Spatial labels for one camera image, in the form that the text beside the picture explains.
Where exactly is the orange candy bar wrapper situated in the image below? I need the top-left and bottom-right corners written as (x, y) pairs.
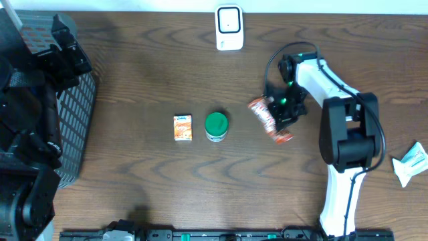
top-left (248, 97), bottom-right (293, 144)

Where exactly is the green lid jar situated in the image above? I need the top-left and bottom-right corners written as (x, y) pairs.
top-left (205, 112), bottom-right (229, 142)

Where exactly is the small orange snack box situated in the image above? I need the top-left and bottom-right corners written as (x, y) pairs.
top-left (173, 115), bottom-right (193, 141)

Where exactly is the teal wipes packet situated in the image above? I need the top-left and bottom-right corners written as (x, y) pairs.
top-left (392, 142), bottom-right (427, 187)

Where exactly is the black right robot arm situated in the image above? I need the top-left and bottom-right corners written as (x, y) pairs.
top-left (267, 52), bottom-right (385, 240)

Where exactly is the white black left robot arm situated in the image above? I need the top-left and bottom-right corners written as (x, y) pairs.
top-left (1, 1), bottom-right (92, 240)

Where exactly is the white barcode scanner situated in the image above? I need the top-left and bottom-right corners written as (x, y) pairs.
top-left (215, 5), bottom-right (244, 51)

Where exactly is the grey plastic mesh basket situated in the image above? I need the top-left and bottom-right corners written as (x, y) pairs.
top-left (17, 10), bottom-right (97, 189)

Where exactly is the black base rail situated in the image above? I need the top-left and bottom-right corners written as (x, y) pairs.
top-left (59, 219), bottom-right (395, 241)

